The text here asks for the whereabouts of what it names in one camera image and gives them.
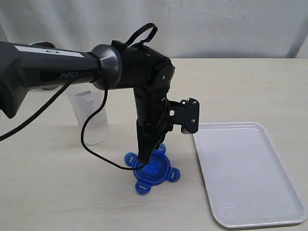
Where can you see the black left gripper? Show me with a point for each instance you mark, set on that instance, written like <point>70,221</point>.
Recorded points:
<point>150,106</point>

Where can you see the white plastic tray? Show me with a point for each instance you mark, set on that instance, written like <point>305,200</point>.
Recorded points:
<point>246,182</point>

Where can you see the stainless steel cup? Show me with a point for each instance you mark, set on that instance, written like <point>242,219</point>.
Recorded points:
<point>48,45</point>

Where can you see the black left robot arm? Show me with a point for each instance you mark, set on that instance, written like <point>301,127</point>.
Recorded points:
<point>107,67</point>

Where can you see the blue four-tab container lid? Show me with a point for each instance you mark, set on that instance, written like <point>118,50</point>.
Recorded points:
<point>156,172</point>

